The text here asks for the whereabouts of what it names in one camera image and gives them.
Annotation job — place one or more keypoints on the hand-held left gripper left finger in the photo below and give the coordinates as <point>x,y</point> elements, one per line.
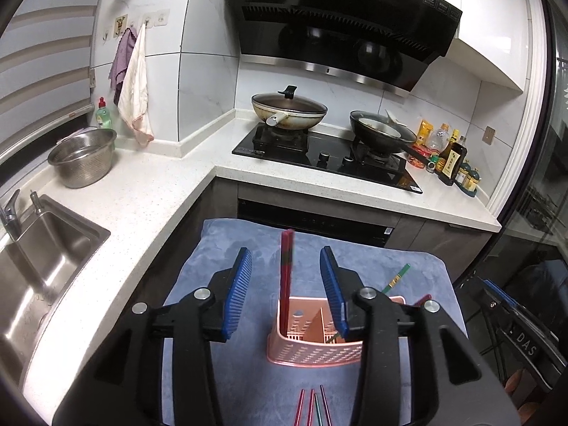
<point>235,301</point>

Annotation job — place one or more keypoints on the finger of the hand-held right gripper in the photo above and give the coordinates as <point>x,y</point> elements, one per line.
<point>497,308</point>
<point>499,290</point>

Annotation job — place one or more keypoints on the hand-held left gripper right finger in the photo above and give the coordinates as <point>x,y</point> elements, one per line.
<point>335,297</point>

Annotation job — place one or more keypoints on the purple chopstick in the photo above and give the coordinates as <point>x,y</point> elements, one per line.
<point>283,293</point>

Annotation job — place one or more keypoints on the pink perforated utensil holder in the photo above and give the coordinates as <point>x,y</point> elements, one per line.
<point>310,355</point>

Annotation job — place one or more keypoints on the green chopstick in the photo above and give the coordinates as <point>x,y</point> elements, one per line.
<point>397,280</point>
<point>317,415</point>

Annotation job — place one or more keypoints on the dark red chopstick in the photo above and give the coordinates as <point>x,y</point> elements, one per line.
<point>424,299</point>
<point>326,406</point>

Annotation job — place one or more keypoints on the blue-grey plush mat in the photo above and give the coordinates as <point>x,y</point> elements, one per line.
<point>266,275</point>

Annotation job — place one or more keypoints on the dark base cabinet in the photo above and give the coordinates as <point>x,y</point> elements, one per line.
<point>435,239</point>

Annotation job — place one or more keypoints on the black-framed glass door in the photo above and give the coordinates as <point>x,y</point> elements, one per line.
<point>546,186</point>

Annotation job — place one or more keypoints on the seasoning jar rack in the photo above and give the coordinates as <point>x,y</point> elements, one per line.
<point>469,179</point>

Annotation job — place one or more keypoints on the dark sauce bottle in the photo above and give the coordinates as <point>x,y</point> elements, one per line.
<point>452,162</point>

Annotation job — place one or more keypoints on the white stone countertop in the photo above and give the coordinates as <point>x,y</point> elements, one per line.
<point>155,186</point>

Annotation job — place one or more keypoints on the small green-capped jar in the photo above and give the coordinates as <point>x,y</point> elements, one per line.
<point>432,165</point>

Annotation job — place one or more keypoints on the black gas cooktop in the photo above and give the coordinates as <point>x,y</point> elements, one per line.
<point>310,144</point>

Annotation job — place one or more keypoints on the red food packet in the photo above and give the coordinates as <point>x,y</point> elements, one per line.
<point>416,159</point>

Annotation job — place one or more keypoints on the black wok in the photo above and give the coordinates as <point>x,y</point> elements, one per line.
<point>377,141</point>

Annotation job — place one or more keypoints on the clear plastic bottle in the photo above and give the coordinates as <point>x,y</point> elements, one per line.
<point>437,138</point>

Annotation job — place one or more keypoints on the beige wok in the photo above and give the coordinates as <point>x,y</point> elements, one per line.
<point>293,120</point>

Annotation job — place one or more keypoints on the stainless steel sink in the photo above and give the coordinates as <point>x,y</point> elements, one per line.
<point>40,275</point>

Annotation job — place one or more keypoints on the steel colander bowl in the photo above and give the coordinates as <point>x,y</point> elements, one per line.
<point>82,159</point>

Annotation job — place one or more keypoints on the chrome sink dispenser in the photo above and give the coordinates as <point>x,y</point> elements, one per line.
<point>36,204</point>

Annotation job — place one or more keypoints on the green dish soap bottle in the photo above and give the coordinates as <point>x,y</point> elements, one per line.
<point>104,117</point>

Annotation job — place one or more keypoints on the cream hanging towel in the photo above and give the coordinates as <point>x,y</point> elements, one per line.
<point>133,88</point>

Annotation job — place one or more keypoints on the chrome faucet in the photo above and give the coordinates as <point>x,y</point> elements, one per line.
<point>9,217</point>

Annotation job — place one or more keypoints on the white upper cabinet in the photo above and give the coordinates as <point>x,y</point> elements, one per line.
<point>497,22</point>

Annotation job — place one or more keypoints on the purple hanging cloth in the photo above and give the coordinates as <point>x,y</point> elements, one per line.
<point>122,57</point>

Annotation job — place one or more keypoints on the black range hood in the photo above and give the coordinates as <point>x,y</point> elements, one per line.
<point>346,17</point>

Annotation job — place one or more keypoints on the striped window blind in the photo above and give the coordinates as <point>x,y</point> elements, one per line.
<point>44,53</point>

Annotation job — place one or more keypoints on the brown wall switch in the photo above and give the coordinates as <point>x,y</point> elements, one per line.
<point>489,134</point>

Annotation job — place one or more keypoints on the white wall socket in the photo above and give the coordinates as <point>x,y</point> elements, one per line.
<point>149,20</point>
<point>163,17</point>

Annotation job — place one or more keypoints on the decorated wall hook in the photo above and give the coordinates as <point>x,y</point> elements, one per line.
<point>120,25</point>

